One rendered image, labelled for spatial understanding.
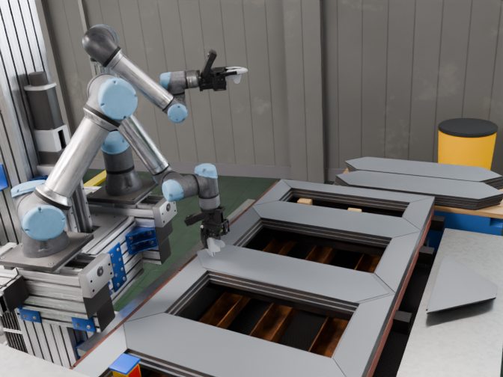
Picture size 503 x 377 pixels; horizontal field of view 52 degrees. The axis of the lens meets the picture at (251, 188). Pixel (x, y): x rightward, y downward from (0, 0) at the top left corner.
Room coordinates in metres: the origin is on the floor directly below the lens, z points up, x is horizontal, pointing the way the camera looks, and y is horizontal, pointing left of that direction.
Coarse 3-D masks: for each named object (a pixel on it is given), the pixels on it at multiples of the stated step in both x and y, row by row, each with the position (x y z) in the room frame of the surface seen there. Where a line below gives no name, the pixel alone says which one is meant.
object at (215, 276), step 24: (288, 192) 2.24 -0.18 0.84; (312, 192) 2.22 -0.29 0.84; (240, 240) 1.81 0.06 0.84; (360, 240) 1.76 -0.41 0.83; (384, 240) 1.72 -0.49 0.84; (408, 264) 1.53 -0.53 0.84; (192, 288) 1.50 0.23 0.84; (240, 288) 1.51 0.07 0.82; (264, 288) 1.47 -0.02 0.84; (288, 288) 1.43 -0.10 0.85; (168, 312) 1.37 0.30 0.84; (144, 360) 1.16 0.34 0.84
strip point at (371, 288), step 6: (372, 276) 1.46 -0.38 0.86; (366, 282) 1.43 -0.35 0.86; (372, 282) 1.42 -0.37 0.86; (378, 282) 1.42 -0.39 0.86; (366, 288) 1.39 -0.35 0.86; (372, 288) 1.39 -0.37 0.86; (378, 288) 1.39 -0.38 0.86; (384, 288) 1.39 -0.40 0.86; (360, 294) 1.36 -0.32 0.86; (366, 294) 1.36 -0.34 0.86; (372, 294) 1.36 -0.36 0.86; (378, 294) 1.36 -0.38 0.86; (384, 294) 1.35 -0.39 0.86; (354, 300) 1.34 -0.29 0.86; (360, 300) 1.33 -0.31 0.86
